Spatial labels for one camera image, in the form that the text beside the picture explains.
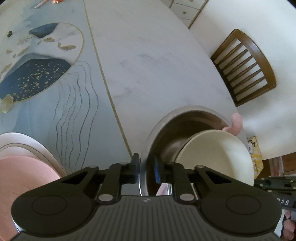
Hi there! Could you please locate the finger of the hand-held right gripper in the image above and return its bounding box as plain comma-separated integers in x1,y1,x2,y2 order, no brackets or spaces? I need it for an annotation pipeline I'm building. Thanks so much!
254,176,296,192

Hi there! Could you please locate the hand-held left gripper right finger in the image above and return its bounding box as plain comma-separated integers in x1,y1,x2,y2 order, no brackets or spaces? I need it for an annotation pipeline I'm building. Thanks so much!
154,156,234,205

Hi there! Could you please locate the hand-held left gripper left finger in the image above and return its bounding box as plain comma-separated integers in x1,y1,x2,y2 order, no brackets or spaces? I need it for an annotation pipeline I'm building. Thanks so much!
61,153,141,204

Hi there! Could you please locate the pink pot with steel liner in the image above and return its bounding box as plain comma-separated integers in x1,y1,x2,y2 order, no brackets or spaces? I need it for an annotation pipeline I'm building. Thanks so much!
139,105,243,197

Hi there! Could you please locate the cream bowl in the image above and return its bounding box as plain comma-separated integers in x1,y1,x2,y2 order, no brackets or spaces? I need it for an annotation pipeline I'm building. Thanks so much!
171,130,255,186

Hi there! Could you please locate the large white plate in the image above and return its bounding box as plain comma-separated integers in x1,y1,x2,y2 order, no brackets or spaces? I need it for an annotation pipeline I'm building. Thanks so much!
0,132,68,178

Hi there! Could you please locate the pink bear-shaped plate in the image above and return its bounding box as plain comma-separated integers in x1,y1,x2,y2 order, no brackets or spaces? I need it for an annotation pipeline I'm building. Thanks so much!
0,156,62,230

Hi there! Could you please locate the person's right hand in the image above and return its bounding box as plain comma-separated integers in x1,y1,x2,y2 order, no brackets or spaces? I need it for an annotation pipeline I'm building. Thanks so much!
280,210,296,241

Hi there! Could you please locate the blue printed table runner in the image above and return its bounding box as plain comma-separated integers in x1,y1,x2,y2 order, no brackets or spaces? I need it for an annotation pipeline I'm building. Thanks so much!
0,0,139,179

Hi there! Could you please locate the wooden slat-back chair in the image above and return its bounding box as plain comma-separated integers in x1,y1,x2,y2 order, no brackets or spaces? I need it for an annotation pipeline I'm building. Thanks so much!
210,28,277,107

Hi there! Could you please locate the small yellow object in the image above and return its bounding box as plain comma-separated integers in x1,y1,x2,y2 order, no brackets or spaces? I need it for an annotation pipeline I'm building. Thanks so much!
0,95,14,114

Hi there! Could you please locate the white sideboard with drawers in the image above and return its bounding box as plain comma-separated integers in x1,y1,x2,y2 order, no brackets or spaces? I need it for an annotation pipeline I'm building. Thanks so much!
169,0,210,29

